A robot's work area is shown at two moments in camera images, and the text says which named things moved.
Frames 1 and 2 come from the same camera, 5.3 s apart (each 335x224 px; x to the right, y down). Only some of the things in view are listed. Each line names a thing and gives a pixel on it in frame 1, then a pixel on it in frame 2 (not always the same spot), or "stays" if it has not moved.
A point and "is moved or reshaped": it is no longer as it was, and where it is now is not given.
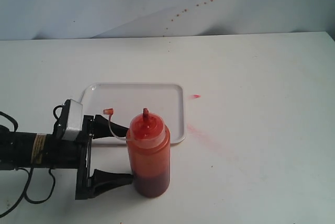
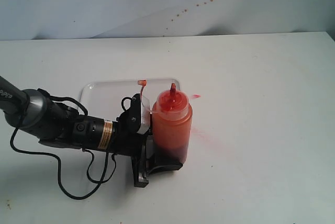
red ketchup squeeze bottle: x=148 y=144 is moved or reshaped
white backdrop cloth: x=64 y=6 stays
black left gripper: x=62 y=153 -> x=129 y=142
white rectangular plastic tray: x=122 y=101 stays
